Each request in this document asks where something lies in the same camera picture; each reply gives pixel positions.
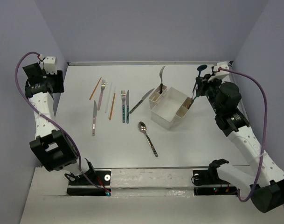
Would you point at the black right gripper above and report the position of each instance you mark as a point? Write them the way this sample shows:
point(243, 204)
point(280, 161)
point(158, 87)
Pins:
point(203, 83)

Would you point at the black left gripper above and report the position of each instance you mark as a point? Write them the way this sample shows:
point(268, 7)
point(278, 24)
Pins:
point(58, 87)

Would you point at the teal plastic spoon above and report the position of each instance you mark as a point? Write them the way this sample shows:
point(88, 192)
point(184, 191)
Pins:
point(199, 69)

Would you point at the orange chopstick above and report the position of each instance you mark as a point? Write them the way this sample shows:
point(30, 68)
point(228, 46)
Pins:
point(112, 105)
point(91, 96)

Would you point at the pink-handled fork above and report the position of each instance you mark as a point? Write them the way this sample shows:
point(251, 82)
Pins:
point(103, 85)

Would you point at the black-handled fork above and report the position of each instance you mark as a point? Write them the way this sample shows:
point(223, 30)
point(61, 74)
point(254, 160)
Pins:
point(161, 79)

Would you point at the pink-handled spoon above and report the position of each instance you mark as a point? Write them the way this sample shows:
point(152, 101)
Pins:
point(194, 96)

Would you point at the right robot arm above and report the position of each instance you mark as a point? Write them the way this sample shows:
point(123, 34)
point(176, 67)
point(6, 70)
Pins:
point(268, 192)

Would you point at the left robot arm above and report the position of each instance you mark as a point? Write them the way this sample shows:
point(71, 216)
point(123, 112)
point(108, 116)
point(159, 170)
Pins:
point(52, 146)

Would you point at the white utensil caddy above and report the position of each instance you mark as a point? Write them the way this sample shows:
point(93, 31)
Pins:
point(168, 108)

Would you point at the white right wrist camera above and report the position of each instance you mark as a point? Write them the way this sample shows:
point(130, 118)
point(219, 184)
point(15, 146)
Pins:
point(219, 71)

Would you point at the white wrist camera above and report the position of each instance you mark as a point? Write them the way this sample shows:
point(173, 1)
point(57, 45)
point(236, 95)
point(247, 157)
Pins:
point(49, 64)
point(219, 71)

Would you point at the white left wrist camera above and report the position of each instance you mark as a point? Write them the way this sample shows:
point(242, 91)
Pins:
point(49, 64)

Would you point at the pink-handled knife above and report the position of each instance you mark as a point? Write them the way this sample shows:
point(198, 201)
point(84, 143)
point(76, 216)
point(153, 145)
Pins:
point(94, 118)

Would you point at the black-handled knife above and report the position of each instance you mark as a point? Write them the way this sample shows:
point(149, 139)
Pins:
point(141, 101)

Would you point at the teal-handled fork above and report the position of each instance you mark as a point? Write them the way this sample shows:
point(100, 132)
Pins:
point(123, 97)

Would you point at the teal-handled knife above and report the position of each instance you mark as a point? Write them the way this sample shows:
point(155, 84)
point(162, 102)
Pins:
point(127, 107)

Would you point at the black-handled spoon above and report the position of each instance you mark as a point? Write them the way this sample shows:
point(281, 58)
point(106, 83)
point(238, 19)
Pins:
point(143, 129)

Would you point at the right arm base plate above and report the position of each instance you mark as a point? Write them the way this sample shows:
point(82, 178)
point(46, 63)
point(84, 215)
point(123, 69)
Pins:
point(204, 185)

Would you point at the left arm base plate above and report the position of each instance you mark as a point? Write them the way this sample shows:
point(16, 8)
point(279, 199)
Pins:
point(80, 186)

